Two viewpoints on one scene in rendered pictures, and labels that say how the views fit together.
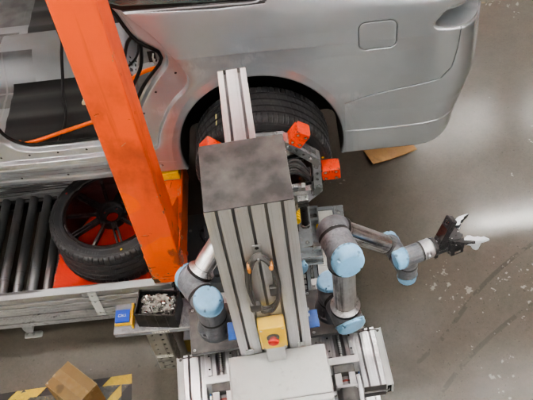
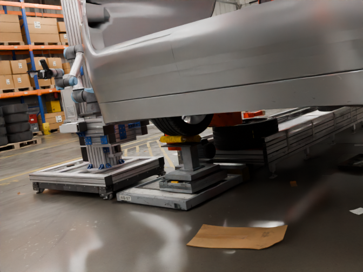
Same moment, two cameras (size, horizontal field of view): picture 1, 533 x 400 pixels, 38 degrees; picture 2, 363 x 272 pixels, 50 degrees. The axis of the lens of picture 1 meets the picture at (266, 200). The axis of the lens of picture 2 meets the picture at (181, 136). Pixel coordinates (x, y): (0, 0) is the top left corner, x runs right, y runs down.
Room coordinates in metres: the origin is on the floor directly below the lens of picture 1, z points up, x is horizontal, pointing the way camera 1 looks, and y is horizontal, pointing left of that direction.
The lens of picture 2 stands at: (4.64, -2.69, 0.93)
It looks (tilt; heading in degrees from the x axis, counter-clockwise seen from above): 7 degrees down; 128
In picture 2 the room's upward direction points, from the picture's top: 8 degrees counter-clockwise
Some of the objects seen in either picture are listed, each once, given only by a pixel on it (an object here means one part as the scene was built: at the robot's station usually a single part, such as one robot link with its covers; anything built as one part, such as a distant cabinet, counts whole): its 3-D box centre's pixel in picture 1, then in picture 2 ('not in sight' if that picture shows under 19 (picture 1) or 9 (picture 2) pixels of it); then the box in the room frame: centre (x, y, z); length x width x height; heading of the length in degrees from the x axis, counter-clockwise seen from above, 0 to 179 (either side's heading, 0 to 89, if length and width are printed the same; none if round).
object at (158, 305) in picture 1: (159, 308); not in sight; (2.05, 0.59, 0.51); 0.20 x 0.14 x 0.13; 78
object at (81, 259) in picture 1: (114, 222); (245, 132); (2.72, 0.84, 0.39); 0.66 x 0.66 x 0.24
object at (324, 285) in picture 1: (331, 288); (91, 94); (1.70, -0.20, 0.98); 0.13 x 0.12 x 0.14; 14
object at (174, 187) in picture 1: (166, 194); (213, 108); (2.59, 0.49, 0.69); 0.52 x 0.17 x 0.35; 176
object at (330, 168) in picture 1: (330, 169); not in sight; (2.44, -0.32, 0.85); 0.09 x 0.08 x 0.07; 86
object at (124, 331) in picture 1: (159, 317); not in sight; (2.05, 0.60, 0.44); 0.43 x 0.17 x 0.03; 86
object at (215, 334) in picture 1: (214, 321); not in sight; (1.71, 0.29, 0.87); 0.15 x 0.15 x 0.10
